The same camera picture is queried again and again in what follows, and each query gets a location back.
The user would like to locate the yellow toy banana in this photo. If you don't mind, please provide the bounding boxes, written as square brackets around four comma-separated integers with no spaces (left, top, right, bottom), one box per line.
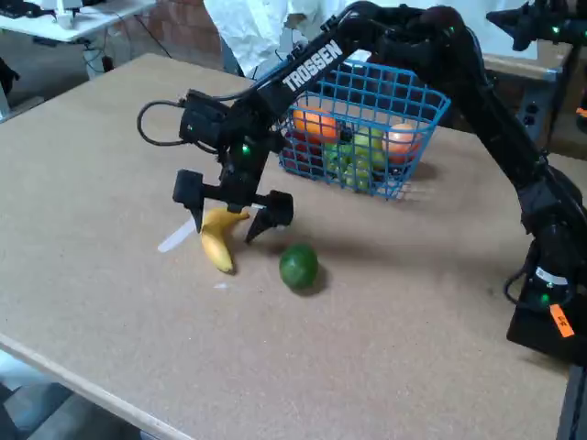
[200,206,251,277]

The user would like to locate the long white tape strip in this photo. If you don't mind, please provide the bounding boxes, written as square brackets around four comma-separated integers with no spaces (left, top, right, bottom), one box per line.
[157,217,197,254]

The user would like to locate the round green toy fruit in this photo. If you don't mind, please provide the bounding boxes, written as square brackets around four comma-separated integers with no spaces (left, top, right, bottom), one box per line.
[278,241,319,292]

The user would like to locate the dark red toy fruit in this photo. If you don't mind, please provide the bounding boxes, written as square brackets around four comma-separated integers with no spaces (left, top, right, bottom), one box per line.
[280,131,325,176]

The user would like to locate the green toy grapes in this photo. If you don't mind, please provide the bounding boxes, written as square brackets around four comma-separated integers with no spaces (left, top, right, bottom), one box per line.
[323,141,373,191]

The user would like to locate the orange toy fruit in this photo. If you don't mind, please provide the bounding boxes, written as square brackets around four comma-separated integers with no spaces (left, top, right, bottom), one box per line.
[292,104,341,144]

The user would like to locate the yellow-green toy fruit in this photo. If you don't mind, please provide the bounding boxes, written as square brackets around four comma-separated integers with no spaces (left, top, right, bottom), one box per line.
[353,126,387,171]

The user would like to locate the red-orange toy pomegranate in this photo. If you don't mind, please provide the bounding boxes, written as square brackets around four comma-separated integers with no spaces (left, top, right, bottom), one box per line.
[382,121,424,165]

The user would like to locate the white plastic sheet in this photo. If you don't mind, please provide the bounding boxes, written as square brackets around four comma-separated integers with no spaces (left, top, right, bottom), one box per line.
[204,0,540,80]

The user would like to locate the white background table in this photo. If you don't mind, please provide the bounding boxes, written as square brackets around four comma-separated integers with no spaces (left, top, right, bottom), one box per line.
[0,0,157,45]

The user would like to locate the white device on table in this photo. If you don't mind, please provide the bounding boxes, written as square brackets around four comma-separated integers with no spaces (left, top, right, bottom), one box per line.
[53,0,84,29]

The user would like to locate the wooden workbench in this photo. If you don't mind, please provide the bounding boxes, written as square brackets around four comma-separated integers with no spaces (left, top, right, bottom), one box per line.
[481,43,575,84]

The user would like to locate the orange base label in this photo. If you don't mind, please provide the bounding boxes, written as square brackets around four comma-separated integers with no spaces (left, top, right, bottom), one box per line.
[548,302,576,339]

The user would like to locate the small black camera box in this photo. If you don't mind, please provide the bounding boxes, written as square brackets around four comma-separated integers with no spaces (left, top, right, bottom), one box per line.
[177,90,233,153]

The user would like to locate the looped black camera cable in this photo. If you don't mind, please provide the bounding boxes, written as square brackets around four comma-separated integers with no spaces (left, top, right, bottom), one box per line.
[136,99,190,149]

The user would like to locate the blue wire basket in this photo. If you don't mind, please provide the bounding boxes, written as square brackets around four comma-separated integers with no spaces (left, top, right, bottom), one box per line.
[276,59,453,201]

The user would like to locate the black base power cable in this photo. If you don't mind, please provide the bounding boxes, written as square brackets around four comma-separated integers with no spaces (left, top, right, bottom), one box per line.
[503,267,536,307]

